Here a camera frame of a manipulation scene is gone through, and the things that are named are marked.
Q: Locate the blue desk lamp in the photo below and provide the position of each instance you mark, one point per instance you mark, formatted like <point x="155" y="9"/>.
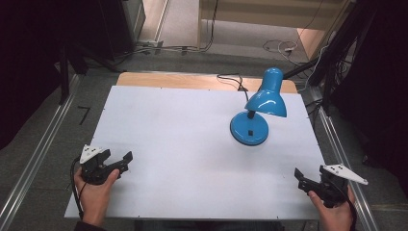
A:
<point x="260" y="109"/>

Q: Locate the person's left hand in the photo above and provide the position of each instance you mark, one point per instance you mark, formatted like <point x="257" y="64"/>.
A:
<point x="94" y="199"/>

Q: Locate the wooden furniture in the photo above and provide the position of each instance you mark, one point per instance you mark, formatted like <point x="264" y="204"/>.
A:
<point x="272" y="14"/>

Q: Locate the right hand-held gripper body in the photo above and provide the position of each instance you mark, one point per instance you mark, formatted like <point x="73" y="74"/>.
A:
<point x="335" y="186"/>

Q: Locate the black cabinet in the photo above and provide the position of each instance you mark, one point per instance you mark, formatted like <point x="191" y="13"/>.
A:
<point x="118" y="29"/>

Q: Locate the person's right hand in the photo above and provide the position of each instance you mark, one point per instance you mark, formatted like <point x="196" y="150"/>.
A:
<point x="335" y="218"/>

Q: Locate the black tripod stand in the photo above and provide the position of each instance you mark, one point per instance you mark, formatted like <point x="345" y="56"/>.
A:
<point x="333" y="64"/>

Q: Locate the dark curtain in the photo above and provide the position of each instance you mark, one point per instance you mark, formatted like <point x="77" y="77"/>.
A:
<point x="378" y="89"/>
<point x="25" y="64"/>

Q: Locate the aluminium floor rail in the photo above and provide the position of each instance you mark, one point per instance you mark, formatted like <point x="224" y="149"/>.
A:
<point x="35" y="157"/>
<point x="344" y="160"/>

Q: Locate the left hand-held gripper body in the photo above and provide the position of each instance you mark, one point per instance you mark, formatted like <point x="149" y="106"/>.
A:
<point x="93" y="166"/>

